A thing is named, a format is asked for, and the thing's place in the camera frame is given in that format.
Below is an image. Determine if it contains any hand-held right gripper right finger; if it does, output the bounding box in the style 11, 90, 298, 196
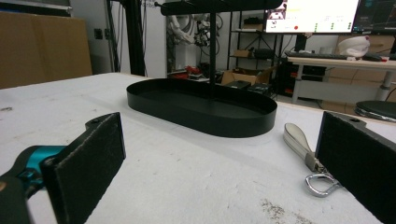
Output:
314, 111, 396, 224

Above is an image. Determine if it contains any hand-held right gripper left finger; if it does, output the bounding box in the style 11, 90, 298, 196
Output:
40, 111, 127, 224

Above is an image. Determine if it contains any white desk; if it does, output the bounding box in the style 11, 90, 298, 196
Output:
286, 55, 396, 105

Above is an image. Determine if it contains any black computer tower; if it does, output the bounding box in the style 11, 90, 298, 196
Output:
276, 60, 328, 96

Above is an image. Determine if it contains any black keyboard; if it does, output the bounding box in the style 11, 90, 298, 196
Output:
284, 50, 350, 61

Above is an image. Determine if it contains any white plush hat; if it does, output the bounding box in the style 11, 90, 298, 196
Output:
337, 35, 372, 59

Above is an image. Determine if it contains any brown cardboard board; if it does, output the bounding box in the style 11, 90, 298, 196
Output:
0, 11, 93, 90

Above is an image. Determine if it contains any black oval tray stand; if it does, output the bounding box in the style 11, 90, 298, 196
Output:
125, 0, 284, 138

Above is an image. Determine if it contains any black metal pillar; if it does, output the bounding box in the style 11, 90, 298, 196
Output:
123, 0, 148, 77

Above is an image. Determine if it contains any dark computer monitor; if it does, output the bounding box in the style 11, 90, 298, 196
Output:
351, 0, 396, 35

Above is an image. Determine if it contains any open cardboard box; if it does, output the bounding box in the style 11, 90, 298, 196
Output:
220, 66, 276, 91

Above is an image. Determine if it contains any black metal shelf rack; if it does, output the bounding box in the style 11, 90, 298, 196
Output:
228, 10, 283, 73

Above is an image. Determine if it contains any bright computer monitor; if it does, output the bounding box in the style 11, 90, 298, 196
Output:
264, 0, 361, 35

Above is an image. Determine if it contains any red tool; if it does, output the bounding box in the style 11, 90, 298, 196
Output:
185, 64, 204, 79

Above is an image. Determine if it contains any white robot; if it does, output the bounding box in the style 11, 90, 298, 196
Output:
166, 13, 202, 73

